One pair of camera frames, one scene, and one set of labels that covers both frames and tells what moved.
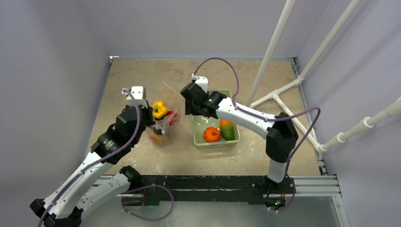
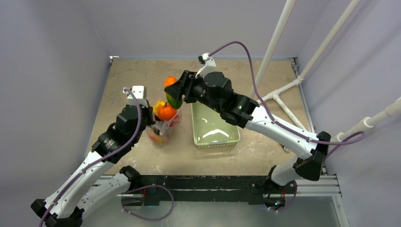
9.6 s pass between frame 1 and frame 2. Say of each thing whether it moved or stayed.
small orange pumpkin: moved
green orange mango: moved
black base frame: stayed
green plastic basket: stayed
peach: stayed
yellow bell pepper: stayed
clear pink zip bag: stayed
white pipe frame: stayed
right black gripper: moved
